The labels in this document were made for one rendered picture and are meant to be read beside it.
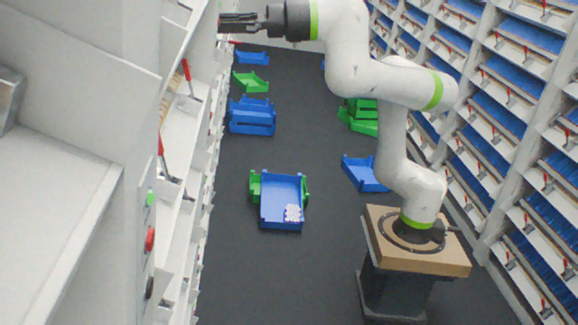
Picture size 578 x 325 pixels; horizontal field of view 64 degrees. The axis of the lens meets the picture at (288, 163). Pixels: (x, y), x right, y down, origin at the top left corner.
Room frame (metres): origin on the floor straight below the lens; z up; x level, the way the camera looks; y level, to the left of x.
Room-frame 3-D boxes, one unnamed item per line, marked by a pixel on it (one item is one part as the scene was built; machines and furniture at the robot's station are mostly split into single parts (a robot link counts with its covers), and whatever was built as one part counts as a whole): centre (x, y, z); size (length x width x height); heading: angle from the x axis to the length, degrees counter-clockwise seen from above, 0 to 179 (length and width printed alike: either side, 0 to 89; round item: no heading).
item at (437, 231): (1.45, -0.55, 0.36); 0.26 x 0.15 x 0.06; 94
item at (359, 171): (2.44, -0.46, 0.04); 0.30 x 0.20 x 0.08; 20
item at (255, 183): (2.08, 0.03, 0.04); 0.30 x 0.20 x 0.08; 99
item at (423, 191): (1.46, -0.49, 0.49); 0.16 x 0.13 x 0.19; 45
